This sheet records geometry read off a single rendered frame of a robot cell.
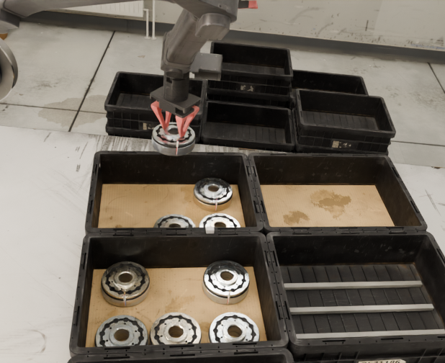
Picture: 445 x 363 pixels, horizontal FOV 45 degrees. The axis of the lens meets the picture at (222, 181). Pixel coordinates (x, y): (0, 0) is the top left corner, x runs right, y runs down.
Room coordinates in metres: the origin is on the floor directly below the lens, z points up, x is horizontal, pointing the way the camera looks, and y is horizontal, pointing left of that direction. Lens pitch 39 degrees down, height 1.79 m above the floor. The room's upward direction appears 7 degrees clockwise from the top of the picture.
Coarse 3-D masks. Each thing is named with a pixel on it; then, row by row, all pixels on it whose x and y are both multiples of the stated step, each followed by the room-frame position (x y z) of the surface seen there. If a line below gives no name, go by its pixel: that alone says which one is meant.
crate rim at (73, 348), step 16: (80, 272) 0.71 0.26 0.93; (272, 272) 0.77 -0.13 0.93; (80, 288) 0.67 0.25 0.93; (272, 288) 0.73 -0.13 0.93; (80, 304) 0.63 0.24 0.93; (80, 320) 0.60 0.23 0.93; (80, 352) 0.53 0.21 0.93; (96, 352) 0.53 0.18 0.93; (112, 352) 0.54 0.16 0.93; (128, 352) 0.54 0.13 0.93
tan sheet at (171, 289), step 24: (96, 288) 0.75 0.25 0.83; (168, 288) 0.78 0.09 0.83; (192, 288) 0.78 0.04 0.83; (96, 312) 0.69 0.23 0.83; (120, 312) 0.70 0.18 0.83; (144, 312) 0.71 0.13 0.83; (168, 312) 0.71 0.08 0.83; (192, 312) 0.72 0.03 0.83; (216, 312) 0.73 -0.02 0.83; (240, 312) 0.73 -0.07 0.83; (264, 336) 0.68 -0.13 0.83
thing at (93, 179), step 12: (96, 156) 1.09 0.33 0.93; (192, 156) 1.14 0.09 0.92; (204, 156) 1.15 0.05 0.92; (216, 156) 1.15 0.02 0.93; (228, 156) 1.16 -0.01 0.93; (240, 156) 1.17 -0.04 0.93; (96, 168) 1.04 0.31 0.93; (96, 180) 1.00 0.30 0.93; (252, 180) 1.07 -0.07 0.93; (252, 192) 1.02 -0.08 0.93; (252, 204) 0.98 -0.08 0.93; (96, 228) 0.84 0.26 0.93; (108, 228) 0.84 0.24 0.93; (120, 228) 0.84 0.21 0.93; (132, 228) 0.85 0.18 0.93; (144, 228) 0.85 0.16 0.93; (156, 228) 0.86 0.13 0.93; (168, 228) 0.86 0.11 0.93; (180, 228) 0.87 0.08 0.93; (192, 228) 0.87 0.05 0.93; (204, 228) 0.87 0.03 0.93; (216, 228) 0.88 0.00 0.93; (228, 228) 0.89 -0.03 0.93; (240, 228) 0.89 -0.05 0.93; (252, 228) 0.89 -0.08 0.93
